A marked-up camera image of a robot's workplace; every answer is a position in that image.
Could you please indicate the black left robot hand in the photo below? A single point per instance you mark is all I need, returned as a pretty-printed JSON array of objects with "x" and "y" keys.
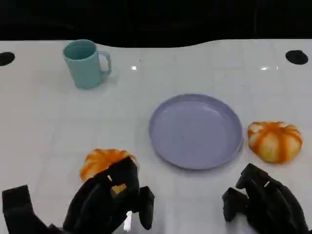
[{"x": 97, "y": 209}]

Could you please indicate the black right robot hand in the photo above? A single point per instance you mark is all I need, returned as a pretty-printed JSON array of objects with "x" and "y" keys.
[{"x": 273, "y": 209}]

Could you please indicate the orange and white bread roll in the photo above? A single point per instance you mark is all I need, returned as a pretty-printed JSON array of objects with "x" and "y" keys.
[
  {"x": 275, "y": 142},
  {"x": 97, "y": 161}
]

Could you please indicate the lilac plate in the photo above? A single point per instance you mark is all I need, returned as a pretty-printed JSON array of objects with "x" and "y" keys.
[{"x": 195, "y": 131}]

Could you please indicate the pale green mug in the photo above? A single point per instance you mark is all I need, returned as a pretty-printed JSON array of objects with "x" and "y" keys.
[{"x": 84, "y": 70}]

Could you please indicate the black table grommet hole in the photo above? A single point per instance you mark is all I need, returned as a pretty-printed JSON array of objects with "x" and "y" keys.
[
  {"x": 296, "y": 57},
  {"x": 6, "y": 58}
]

